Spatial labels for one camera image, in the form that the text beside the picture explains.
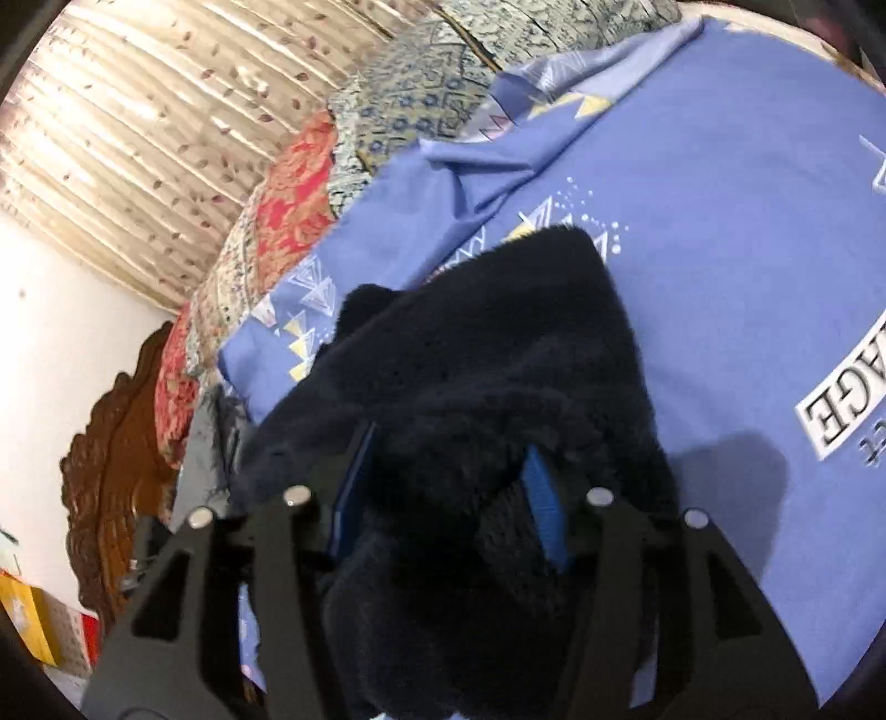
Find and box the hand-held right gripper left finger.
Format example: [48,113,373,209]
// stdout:
[81,419,379,720]

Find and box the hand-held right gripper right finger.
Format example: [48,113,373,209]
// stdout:
[521,464,820,720]

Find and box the dark navy fleece garment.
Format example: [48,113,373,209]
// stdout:
[231,227,683,720]

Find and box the carved wooden headboard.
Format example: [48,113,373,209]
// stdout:
[59,320,182,628]

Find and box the red floral patterned blanket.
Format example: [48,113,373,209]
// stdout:
[153,111,342,479]

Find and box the blue printed bed sheet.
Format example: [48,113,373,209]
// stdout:
[218,17,886,707]

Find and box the yellow box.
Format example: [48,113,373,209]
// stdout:
[0,571,60,667]

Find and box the beige leaf print curtain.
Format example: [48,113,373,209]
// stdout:
[0,0,451,312]

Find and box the teal patterned blanket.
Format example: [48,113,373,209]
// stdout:
[325,0,683,215]

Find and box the wall calendar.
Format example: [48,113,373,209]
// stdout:
[42,592,105,683]

